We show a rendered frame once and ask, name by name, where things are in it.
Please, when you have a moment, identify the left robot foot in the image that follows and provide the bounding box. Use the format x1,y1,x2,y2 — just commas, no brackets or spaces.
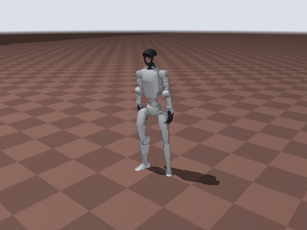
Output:
165,165,172,177

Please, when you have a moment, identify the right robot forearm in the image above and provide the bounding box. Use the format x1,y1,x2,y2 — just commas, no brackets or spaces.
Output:
136,93,142,108

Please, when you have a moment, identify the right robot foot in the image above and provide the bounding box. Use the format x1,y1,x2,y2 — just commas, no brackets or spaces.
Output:
135,162,151,171

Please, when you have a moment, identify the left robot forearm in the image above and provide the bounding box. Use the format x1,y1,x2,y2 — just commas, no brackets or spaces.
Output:
165,90,175,114

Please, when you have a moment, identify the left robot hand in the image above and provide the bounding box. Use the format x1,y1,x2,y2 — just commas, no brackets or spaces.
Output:
164,111,174,124

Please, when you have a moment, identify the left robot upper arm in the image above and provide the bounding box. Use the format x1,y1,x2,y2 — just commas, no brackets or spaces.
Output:
158,69,169,97

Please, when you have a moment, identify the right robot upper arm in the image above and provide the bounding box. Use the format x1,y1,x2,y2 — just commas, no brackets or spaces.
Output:
135,70,143,94

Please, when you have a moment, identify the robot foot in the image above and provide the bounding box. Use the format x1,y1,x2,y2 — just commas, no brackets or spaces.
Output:
135,162,151,171
165,165,172,177

